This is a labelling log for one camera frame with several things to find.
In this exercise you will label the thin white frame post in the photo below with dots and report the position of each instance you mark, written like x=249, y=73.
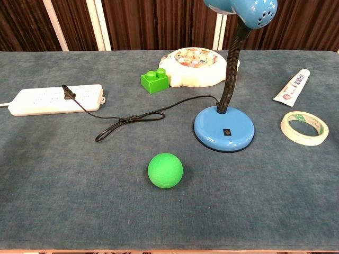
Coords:
x=55, y=26

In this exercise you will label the cream masking tape roll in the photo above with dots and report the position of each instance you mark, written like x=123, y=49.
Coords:
x=304, y=141

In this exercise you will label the white toothpaste tube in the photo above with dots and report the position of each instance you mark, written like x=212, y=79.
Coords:
x=291, y=88

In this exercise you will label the white power strip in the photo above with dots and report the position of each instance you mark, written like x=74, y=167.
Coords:
x=39, y=101

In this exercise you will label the dark brown curtain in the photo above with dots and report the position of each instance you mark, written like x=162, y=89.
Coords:
x=159, y=23

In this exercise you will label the blue table cloth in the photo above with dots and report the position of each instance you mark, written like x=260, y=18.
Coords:
x=79, y=185

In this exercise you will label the green ball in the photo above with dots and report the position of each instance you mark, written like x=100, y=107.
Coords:
x=165, y=170

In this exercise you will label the wide white frame post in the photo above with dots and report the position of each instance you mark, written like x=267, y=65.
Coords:
x=99, y=26

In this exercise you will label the green toy building brick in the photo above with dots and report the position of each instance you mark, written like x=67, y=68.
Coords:
x=155, y=83

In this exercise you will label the blue desk lamp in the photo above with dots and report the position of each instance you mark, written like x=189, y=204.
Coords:
x=225, y=124

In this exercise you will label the white fishing game toy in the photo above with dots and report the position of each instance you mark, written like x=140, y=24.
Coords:
x=190, y=76

